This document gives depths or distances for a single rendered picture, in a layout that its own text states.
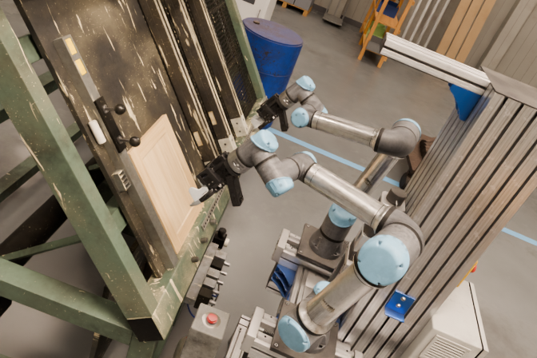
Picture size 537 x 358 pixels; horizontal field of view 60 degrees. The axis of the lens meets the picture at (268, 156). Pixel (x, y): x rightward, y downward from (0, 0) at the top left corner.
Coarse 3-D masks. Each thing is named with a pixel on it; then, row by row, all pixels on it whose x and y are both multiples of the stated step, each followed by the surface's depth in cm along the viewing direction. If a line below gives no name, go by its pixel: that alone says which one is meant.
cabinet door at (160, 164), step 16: (160, 128) 198; (144, 144) 183; (160, 144) 196; (176, 144) 209; (144, 160) 182; (160, 160) 194; (176, 160) 207; (144, 176) 179; (160, 176) 191; (176, 176) 204; (192, 176) 218; (160, 192) 189; (176, 192) 202; (160, 208) 186; (176, 208) 199; (192, 208) 213; (176, 224) 197; (192, 224) 210; (176, 240) 194
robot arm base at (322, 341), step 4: (328, 332) 157; (324, 336) 155; (328, 336) 158; (316, 340) 154; (320, 340) 155; (324, 340) 156; (328, 340) 160; (312, 344) 154; (316, 344) 155; (320, 344) 157; (324, 344) 158; (308, 348) 155; (312, 348) 155; (316, 348) 155; (320, 348) 156; (308, 352) 156; (312, 352) 156; (316, 352) 157
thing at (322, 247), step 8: (320, 232) 198; (312, 240) 201; (320, 240) 198; (328, 240) 196; (312, 248) 200; (320, 248) 198; (328, 248) 197; (336, 248) 197; (320, 256) 198; (328, 256) 198; (336, 256) 199
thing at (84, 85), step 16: (64, 48) 147; (64, 64) 150; (80, 80) 151; (80, 96) 154; (96, 96) 156; (96, 112) 156; (112, 144) 161; (112, 160) 164; (128, 160) 168; (128, 176) 167; (128, 192) 170; (144, 192) 174; (144, 208) 172; (144, 224) 176; (160, 224) 180; (160, 240) 179; (160, 256) 183; (176, 256) 187
